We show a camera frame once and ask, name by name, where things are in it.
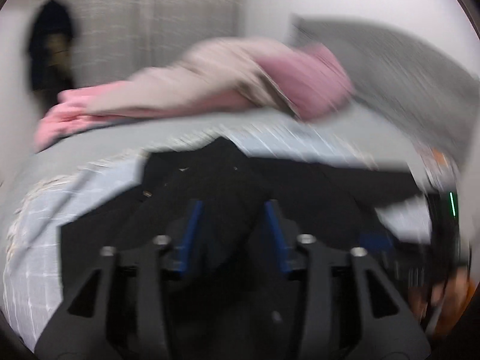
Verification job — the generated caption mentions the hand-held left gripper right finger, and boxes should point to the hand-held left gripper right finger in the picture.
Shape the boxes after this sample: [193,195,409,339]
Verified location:
[264,199,432,360]

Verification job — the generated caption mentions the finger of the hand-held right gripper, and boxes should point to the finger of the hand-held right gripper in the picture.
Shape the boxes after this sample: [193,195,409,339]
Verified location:
[356,232,431,283]

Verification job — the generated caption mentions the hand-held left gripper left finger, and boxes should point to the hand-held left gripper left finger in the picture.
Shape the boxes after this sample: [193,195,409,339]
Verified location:
[37,199,205,360]

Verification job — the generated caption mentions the black garment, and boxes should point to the black garment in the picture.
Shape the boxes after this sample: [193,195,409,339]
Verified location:
[58,137,432,360]

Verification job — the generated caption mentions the dark hanging clothes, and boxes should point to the dark hanging clothes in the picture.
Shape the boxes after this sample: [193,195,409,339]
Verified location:
[26,0,77,102]

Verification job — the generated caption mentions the person's right hand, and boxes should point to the person's right hand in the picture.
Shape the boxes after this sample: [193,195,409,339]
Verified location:
[409,270,471,336]

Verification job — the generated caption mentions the orange tube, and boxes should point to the orange tube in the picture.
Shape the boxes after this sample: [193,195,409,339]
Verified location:
[427,148,449,166]

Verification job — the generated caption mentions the round bed with grey sheet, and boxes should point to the round bed with grey sheet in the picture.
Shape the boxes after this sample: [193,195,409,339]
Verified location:
[0,103,469,233]

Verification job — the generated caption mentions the beige duvet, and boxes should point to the beige duvet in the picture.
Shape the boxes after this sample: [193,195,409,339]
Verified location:
[84,37,301,119]

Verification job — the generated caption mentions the grey checked fringed blanket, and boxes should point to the grey checked fringed blanket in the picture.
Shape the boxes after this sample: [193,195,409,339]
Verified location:
[2,124,432,349]

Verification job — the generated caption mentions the pink pillow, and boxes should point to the pink pillow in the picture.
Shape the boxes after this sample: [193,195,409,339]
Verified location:
[259,43,355,121]

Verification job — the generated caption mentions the grey quilted headboard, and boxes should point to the grey quilted headboard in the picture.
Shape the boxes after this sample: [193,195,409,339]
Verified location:
[285,14,480,166]

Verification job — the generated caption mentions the pink blanket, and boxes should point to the pink blanket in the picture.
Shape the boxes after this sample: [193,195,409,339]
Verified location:
[34,84,256,152]

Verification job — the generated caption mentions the patterned grey curtain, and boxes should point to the patterned grey curtain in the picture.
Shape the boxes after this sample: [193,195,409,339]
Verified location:
[34,0,244,94]

